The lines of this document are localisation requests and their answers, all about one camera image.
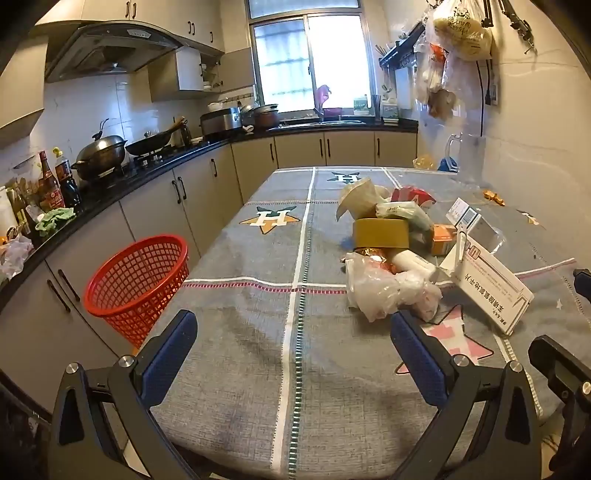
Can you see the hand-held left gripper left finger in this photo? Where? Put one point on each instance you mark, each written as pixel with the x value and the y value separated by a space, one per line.
pixel 171 353

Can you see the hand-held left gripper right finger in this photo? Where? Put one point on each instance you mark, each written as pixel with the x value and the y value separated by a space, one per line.
pixel 418 360

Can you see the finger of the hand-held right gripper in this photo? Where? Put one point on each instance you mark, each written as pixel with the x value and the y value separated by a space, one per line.
pixel 561 364
pixel 583 279

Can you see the red plastic mesh basket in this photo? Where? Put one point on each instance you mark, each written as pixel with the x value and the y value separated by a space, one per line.
pixel 138 286

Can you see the clear plastic bag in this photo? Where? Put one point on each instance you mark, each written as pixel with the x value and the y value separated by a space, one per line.
pixel 388 288
pixel 434 83

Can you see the white medicine box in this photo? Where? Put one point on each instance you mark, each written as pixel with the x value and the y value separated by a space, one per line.
pixel 491 286

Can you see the white small plastic bottle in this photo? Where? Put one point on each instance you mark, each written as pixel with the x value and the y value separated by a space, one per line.
pixel 413 263

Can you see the clear plastic blister packaging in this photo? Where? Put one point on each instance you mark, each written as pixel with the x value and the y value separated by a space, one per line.
pixel 487 235

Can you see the gold foil wrapper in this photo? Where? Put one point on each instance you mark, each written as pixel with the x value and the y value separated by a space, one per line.
pixel 374 256

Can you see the orange medicine box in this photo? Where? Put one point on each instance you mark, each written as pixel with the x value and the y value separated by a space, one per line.
pixel 445 240

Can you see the brown packing tape roll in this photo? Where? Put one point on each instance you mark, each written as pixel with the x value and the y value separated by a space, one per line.
pixel 381 234

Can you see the blue white small box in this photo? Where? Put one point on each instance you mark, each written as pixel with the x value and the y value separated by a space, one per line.
pixel 461 213

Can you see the red snack packet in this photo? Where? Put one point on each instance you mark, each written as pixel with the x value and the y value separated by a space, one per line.
pixel 413 196

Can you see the grey star-print tablecloth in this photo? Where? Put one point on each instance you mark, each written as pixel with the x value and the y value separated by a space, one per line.
pixel 258 332

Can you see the orange snack wrapper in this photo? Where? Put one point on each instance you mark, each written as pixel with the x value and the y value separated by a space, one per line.
pixel 494 197

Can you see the grey lower kitchen cabinets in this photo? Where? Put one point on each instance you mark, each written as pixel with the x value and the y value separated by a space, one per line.
pixel 152 207

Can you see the grey kitchen cabinets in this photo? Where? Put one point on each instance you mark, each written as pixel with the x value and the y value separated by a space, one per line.
pixel 152 207
pixel 184 21

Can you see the clear glass pitcher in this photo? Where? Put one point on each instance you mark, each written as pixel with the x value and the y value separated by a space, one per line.
pixel 468 157

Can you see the black kitchen countertop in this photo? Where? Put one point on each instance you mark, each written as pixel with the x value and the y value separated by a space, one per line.
pixel 108 194

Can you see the green cloth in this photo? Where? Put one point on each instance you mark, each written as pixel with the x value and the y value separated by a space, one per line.
pixel 54 220

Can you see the blue plastic item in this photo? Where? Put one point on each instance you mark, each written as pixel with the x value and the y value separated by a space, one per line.
pixel 449 165

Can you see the pile of crumpled plastic bags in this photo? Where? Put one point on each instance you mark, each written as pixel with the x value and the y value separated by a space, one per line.
pixel 14 256

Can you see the gas stove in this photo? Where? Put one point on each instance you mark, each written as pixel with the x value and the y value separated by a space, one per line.
pixel 157 159

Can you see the yellow plastic bag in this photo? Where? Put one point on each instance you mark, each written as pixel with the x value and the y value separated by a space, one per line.
pixel 423 161

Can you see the red label sauce bottle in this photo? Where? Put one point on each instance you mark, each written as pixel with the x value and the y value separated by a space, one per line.
pixel 50 189

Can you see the black frying pan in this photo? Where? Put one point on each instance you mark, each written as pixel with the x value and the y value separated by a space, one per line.
pixel 147 144

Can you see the steel wok with lid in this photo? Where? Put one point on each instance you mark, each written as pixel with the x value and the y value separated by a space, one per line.
pixel 99 154

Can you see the steel rice cooker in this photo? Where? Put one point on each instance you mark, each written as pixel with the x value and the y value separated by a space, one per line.
pixel 220 122

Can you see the hanging clear plastic bag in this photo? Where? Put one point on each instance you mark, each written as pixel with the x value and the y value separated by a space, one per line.
pixel 434 83

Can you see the steel cooking pot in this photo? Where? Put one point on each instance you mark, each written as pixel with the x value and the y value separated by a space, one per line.
pixel 265 117

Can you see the chopstick holder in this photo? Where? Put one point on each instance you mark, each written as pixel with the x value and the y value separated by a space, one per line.
pixel 377 108

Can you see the hanging yellowish plastic bag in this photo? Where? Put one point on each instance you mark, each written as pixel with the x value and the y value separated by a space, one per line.
pixel 464 30

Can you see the purple rubber glove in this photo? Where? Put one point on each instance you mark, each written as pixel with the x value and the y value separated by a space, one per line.
pixel 323 97

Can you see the steel range hood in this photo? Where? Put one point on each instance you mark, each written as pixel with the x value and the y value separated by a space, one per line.
pixel 106 50

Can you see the kitchen window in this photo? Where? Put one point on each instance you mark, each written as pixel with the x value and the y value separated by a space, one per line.
pixel 314 60

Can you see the grey upper kitchen cabinets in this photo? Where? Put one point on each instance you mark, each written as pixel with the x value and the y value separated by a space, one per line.
pixel 184 21

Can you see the black wall rack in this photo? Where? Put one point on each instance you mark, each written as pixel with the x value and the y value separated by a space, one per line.
pixel 401 44

